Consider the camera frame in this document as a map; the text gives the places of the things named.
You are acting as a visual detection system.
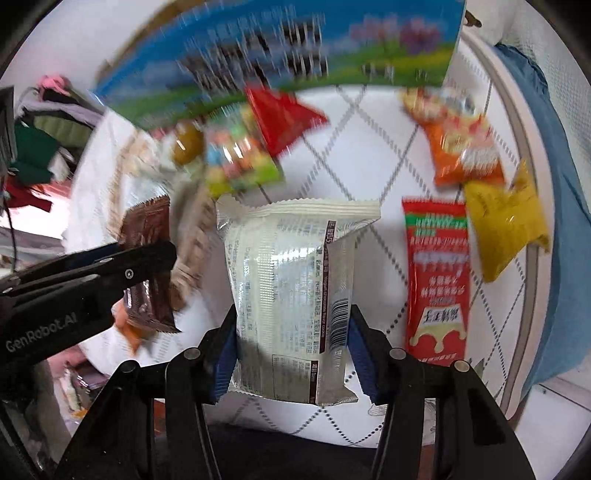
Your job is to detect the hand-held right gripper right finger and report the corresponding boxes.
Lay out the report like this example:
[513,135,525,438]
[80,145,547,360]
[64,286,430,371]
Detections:
[346,305,536,480]

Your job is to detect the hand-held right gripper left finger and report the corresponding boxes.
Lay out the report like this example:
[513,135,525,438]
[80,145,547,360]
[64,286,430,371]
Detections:
[55,305,238,480]

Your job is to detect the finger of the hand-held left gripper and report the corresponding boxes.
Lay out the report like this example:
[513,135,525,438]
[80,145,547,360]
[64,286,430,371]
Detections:
[14,244,126,283]
[0,240,179,301]

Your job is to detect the brown snack packet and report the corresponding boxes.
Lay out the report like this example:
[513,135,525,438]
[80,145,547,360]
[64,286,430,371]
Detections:
[119,195,182,334]

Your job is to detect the white snack packet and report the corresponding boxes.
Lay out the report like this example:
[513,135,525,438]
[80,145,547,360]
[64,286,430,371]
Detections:
[216,194,382,407]

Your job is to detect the long red snack packet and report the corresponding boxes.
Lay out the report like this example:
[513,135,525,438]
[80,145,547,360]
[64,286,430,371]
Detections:
[401,196,472,367]

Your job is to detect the round brown snack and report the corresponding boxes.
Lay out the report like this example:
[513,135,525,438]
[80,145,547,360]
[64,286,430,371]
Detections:
[172,121,206,167]

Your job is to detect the colourful candy ball bag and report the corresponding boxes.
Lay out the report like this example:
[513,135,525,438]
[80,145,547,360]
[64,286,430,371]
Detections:
[203,106,285,199]

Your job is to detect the yellow snack packet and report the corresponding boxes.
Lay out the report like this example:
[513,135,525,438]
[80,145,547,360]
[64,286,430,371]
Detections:
[463,161,551,283]

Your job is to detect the orange chips packet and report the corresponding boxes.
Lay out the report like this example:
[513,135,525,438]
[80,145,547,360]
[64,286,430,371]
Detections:
[401,88,507,188]

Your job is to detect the cardboard box with blue print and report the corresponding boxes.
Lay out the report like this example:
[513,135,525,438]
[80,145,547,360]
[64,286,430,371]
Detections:
[95,0,466,131]

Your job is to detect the small orange snack packet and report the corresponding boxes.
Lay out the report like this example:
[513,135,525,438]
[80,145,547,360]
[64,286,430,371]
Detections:
[113,302,157,355]

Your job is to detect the pile of clothes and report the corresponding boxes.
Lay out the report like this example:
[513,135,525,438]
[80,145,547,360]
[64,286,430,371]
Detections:
[4,76,106,214]

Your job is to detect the blue cloth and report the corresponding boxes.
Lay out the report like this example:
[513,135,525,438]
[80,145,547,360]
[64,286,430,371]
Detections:
[496,44,591,385]

